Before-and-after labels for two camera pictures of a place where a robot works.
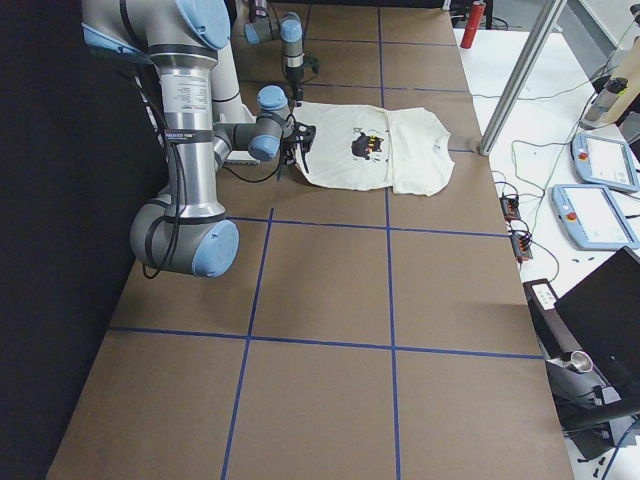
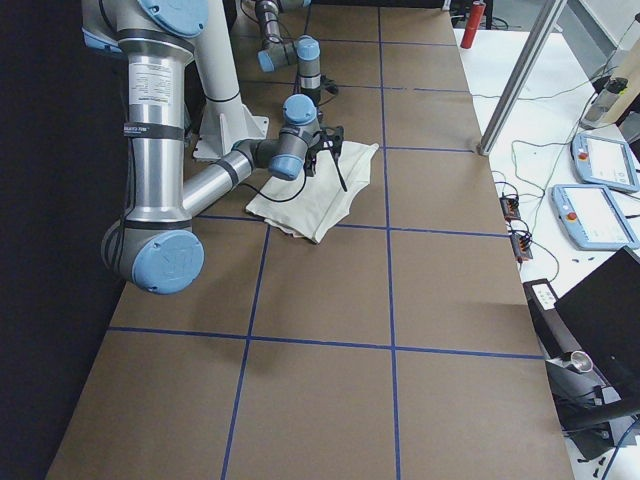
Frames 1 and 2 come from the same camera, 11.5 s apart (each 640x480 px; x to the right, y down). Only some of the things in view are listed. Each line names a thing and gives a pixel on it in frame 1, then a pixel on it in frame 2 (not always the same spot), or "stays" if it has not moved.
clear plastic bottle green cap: x=604 y=102 stays
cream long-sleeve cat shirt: x=357 y=147 -> x=313 y=205
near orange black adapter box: x=521 y=246 stays
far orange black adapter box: x=510 y=208 stays
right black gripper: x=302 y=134 -> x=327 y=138
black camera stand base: x=583 y=400 stays
